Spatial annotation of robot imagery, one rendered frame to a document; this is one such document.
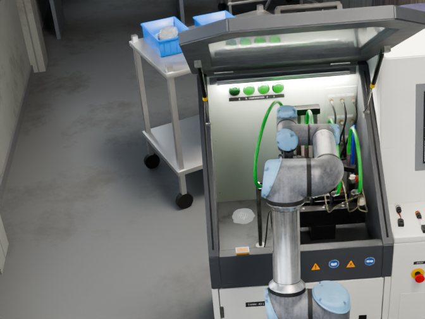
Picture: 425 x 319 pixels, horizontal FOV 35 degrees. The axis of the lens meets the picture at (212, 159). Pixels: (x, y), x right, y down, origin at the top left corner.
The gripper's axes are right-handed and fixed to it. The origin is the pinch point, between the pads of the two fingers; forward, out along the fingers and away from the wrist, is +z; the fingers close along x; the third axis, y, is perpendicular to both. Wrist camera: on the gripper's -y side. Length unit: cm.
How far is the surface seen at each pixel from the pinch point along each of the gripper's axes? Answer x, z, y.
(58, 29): -195, 99, -489
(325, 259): 11.6, 20.3, 21.7
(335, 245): 15.7, 15.3, 19.7
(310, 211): 9.1, 12.3, 0.6
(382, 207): 35.0, 5.5, 11.5
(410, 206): 48.3, 12.3, 2.6
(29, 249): -150, 110, -115
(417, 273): 47, 29, 23
